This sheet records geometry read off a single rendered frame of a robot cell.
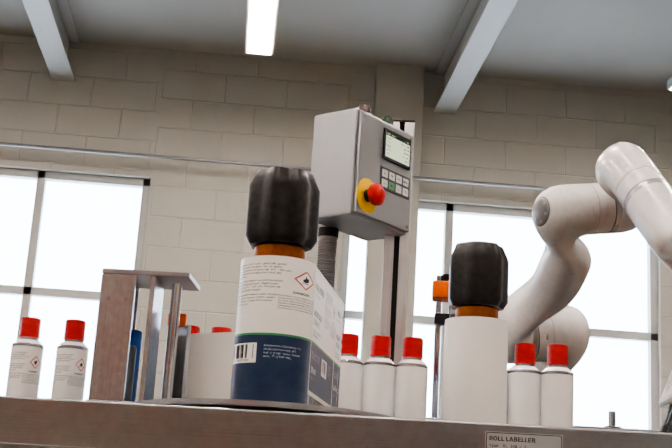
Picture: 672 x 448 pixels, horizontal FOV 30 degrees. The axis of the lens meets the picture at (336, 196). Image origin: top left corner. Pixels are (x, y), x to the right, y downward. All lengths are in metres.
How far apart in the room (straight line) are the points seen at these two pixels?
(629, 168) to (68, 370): 1.03
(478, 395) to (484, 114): 6.42
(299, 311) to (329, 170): 0.74
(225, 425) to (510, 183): 6.78
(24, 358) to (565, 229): 1.03
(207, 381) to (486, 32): 4.98
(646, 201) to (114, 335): 0.94
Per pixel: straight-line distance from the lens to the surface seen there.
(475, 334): 1.73
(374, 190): 2.09
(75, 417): 1.29
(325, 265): 2.16
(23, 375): 2.10
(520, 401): 2.03
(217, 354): 1.99
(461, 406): 1.72
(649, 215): 2.22
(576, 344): 2.74
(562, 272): 2.54
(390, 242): 2.21
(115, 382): 1.93
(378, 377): 2.02
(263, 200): 1.45
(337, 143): 2.14
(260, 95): 7.95
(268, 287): 1.42
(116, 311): 1.95
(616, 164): 2.31
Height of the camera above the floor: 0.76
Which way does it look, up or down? 15 degrees up
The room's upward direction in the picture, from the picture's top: 4 degrees clockwise
